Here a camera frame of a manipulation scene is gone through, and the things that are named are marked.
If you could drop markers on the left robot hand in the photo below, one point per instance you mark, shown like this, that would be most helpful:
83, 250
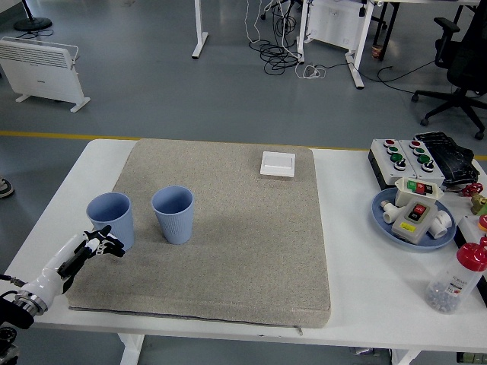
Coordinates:
49, 273

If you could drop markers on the blue ribbed cup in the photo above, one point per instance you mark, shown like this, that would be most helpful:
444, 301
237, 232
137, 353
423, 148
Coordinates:
177, 228
114, 216

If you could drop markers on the person's shoe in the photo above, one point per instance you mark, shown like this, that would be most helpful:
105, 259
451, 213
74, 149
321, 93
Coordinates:
4, 189

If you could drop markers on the white table leg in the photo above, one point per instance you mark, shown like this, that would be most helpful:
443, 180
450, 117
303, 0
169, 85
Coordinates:
131, 350
405, 358

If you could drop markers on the grey-brown mat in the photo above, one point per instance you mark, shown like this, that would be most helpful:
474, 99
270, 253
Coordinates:
236, 243

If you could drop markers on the white panel heater on feet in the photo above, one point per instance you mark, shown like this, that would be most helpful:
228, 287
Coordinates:
42, 72

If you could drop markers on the black round stand base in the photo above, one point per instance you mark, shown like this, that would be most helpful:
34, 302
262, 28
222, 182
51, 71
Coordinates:
33, 23

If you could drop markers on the white desk leg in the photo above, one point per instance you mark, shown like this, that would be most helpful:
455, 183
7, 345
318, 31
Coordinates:
200, 38
357, 57
302, 34

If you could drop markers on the blue plate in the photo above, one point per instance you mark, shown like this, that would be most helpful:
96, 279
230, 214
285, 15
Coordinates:
380, 224

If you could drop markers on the white pipe tee fitting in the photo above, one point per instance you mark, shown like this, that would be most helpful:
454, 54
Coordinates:
390, 213

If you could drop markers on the white button control box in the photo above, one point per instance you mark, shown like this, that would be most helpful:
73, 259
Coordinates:
388, 167
431, 173

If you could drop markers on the white panel heater under desk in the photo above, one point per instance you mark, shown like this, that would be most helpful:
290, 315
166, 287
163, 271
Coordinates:
335, 23

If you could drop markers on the white pipe coupling fitting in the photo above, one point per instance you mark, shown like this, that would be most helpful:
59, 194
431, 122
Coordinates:
441, 226

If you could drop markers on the small tin can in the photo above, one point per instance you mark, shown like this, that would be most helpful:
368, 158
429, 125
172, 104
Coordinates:
377, 52

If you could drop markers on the clear bottle red cap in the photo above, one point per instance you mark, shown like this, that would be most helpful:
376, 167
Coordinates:
452, 285

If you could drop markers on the black foot pedal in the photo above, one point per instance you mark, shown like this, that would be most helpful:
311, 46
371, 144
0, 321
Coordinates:
452, 156

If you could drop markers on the emergency stop button box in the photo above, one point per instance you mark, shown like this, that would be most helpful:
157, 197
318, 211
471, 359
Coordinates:
470, 228

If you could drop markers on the green crate under table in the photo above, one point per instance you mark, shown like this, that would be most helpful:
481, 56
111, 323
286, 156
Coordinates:
472, 359

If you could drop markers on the black office chair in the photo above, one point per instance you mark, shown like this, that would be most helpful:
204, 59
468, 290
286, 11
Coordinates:
468, 64

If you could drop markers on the white wall switch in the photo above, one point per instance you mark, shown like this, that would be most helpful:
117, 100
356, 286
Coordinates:
277, 164

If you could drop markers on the grey push-button switch box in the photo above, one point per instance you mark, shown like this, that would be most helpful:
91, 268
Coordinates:
411, 224

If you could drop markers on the cream switch box coloured buttons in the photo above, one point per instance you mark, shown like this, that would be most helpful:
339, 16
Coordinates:
409, 194

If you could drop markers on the black desk frame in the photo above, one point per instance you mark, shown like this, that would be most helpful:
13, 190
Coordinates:
380, 30

